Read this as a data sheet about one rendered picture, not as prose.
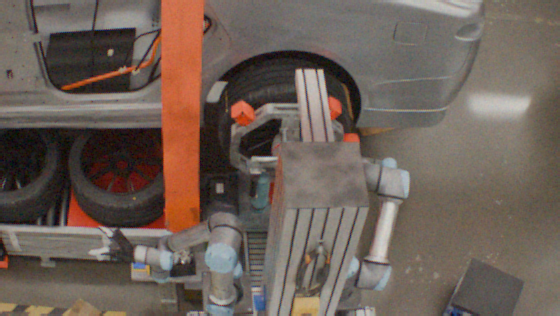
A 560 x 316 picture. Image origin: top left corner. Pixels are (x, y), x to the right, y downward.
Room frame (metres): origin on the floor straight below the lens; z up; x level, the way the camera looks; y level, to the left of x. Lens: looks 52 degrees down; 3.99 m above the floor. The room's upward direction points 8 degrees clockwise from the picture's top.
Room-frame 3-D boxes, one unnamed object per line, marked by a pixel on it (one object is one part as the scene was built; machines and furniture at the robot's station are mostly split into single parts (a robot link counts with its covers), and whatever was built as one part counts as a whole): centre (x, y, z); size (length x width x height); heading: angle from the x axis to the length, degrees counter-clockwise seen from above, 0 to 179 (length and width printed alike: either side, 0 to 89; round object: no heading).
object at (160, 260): (1.61, 0.42, 1.21); 0.11 x 0.08 x 0.09; 86
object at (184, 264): (2.03, 0.45, 0.51); 0.20 x 0.14 x 0.13; 108
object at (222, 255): (1.59, 0.16, 1.19); 0.15 x 0.12 x 0.55; 176
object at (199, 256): (2.02, 0.47, 0.44); 0.43 x 0.17 x 0.03; 100
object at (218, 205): (2.56, 0.29, 0.26); 0.42 x 0.18 x 0.35; 10
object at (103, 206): (2.62, 0.86, 0.39); 0.66 x 0.66 x 0.24
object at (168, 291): (2.02, 0.50, 0.21); 0.10 x 0.10 x 0.42; 10
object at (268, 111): (2.58, -0.02, 0.85); 0.54 x 0.07 x 0.54; 100
